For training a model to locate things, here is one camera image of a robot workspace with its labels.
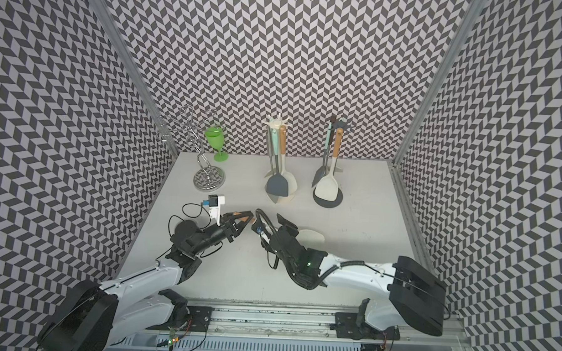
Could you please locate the cream utensil rack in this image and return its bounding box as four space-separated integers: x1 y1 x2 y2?
265 118 296 203

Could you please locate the dark grey utensil rack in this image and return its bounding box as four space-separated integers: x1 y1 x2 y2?
313 118 348 208

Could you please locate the metal base rail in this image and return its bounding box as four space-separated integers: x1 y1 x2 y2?
105 300 472 351

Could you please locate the grey spoon spatula brown handle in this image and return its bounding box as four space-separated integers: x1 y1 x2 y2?
312 115 337 187

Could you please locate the chrome wire glass rack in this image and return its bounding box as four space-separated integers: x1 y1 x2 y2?
161 105 226 192

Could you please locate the green plastic goblet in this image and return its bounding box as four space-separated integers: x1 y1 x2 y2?
204 126 229 162

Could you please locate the white spatula mint handle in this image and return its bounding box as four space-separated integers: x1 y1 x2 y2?
322 117 347 174

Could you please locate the cream spatula cream handle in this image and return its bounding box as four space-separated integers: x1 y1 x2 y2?
265 128 275 177

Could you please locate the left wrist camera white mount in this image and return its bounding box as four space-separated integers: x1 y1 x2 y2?
202 194 225 225

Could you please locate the white spatula wooden handle rack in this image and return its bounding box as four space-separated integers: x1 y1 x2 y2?
279 125 297 194

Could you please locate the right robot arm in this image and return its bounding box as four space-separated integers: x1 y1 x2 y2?
252 209 450 337

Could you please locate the grey turner mint handle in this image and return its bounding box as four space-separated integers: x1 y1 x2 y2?
266 128 289 197

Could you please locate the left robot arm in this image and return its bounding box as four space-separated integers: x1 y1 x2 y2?
37 211 254 351

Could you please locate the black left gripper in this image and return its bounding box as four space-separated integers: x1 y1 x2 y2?
190 208 254 258

